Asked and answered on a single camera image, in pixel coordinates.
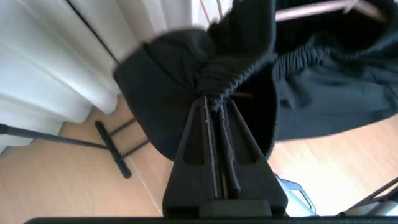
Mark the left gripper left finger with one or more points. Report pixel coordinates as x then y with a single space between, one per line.
189 180

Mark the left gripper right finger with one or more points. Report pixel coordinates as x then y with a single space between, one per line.
258 183

